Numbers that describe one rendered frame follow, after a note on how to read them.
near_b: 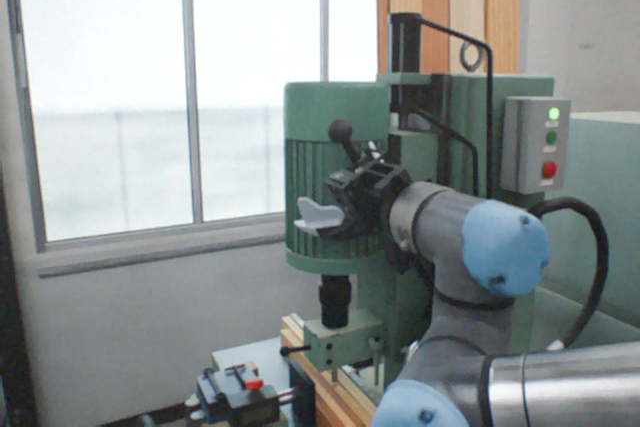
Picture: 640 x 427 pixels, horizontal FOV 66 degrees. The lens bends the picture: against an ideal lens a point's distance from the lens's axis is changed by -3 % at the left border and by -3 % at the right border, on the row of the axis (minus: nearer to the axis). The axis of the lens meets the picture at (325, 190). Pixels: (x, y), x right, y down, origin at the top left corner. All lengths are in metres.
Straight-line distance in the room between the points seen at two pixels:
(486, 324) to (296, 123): 0.45
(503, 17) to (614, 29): 0.70
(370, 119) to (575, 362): 0.52
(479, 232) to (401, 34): 0.53
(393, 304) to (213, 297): 1.47
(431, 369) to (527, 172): 0.56
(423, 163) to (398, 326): 0.30
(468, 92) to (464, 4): 1.81
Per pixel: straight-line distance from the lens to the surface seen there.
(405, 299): 0.93
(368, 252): 0.84
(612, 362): 0.36
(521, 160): 0.91
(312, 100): 0.78
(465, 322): 0.47
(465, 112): 0.87
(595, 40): 3.32
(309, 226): 0.67
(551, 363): 0.37
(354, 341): 0.96
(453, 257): 0.46
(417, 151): 0.87
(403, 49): 0.90
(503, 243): 0.43
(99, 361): 2.34
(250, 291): 2.37
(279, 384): 1.11
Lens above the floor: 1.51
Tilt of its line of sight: 12 degrees down
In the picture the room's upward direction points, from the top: straight up
